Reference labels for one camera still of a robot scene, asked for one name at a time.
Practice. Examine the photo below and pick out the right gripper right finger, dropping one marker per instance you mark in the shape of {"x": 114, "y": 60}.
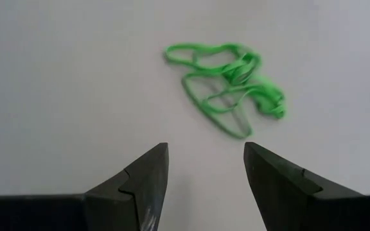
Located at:
{"x": 278, "y": 192}

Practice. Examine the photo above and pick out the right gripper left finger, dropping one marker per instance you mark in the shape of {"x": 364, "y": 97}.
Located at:
{"x": 143, "y": 199}

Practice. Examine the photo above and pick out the green rubber band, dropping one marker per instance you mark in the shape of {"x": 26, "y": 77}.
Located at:
{"x": 178, "y": 46}
{"x": 270, "y": 96}
{"x": 204, "y": 109}

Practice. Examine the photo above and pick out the grey table mat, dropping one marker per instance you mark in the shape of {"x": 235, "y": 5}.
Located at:
{"x": 75, "y": 96}

